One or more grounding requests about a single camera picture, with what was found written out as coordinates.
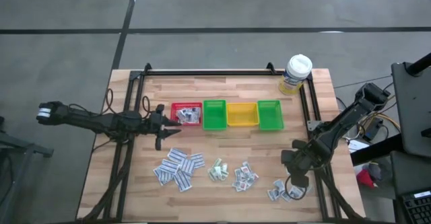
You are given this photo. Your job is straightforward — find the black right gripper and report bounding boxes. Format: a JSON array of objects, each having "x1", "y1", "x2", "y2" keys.
[{"x1": 281, "y1": 139, "x2": 321, "y2": 188}]

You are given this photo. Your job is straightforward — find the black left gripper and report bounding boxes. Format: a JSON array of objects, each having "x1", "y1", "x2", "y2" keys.
[{"x1": 150, "y1": 103, "x2": 183, "y2": 151}]

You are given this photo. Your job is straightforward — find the red plastic basket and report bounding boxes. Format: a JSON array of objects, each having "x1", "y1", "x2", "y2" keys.
[{"x1": 170, "y1": 102, "x2": 203, "y2": 127}]

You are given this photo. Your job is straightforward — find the blue striped bandage packet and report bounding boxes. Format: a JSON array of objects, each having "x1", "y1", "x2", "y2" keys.
[
  {"x1": 173, "y1": 170, "x2": 193, "y2": 192},
  {"x1": 167, "y1": 147, "x2": 188, "y2": 163},
  {"x1": 190, "y1": 152, "x2": 205, "y2": 170},
  {"x1": 154, "y1": 165, "x2": 174, "y2": 186},
  {"x1": 161, "y1": 159, "x2": 181, "y2": 173},
  {"x1": 180, "y1": 158, "x2": 196, "y2": 176}
]

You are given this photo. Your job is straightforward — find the grey mounting plate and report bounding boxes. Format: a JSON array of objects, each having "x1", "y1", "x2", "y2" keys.
[{"x1": 306, "y1": 119, "x2": 325, "y2": 131}]

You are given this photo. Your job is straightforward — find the green plastic basket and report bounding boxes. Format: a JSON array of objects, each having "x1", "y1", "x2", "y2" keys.
[
  {"x1": 257, "y1": 100, "x2": 285, "y2": 132},
  {"x1": 202, "y1": 99, "x2": 228, "y2": 131}
]

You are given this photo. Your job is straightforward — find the white paper sheet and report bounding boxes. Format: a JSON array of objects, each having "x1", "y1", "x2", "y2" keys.
[{"x1": 345, "y1": 137, "x2": 370, "y2": 154}]

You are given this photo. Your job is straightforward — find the red grey fabric bundle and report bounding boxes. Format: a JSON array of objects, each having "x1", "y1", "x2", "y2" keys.
[{"x1": 356, "y1": 162, "x2": 383, "y2": 188}]

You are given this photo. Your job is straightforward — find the yellow plastic basket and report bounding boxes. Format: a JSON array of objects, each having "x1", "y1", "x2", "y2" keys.
[{"x1": 226, "y1": 102, "x2": 260, "y2": 128}]

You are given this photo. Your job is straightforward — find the black power box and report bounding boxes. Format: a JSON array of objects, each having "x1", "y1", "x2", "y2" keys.
[{"x1": 362, "y1": 118, "x2": 383, "y2": 143}]

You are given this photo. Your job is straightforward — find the black desk bar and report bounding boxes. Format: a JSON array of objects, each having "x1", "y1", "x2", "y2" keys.
[{"x1": 350, "y1": 133, "x2": 405, "y2": 166}]

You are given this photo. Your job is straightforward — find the yellow Lysol wipes canister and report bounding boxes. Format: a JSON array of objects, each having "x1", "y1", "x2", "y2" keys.
[{"x1": 279, "y1": 54, "x2": 313, "y2": 96}]

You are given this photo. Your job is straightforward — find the black keyboard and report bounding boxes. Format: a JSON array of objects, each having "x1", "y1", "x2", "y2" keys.
[{"x1": 400, "y1": 190, "x2": 431, "y2": 224}]

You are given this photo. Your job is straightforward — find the grey metal stand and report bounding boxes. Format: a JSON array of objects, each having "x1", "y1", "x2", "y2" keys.
[{"x1": 0, "y1": 116, "x2": 55, "y2": 224}]

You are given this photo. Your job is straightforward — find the black pole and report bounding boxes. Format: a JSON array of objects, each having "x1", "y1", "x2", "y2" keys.
[{"x1": 405, "y1": 52, "x2": 431, "y2": 77}]

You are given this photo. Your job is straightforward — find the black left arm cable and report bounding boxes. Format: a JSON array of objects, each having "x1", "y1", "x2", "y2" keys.
[{"x1": 141, "y1": 95, "x2": 152, "y2": 113}]

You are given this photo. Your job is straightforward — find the black aluminium table frame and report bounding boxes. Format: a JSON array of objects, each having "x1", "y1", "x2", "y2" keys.
[{"x1": 76, "y1": 62, "x2": 368, "y2": 224}]

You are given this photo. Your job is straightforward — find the yellow cable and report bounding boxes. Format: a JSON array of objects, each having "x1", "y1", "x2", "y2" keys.
[{"x1": 380, "y1": 94, "x2": 402, "y2": 133}]

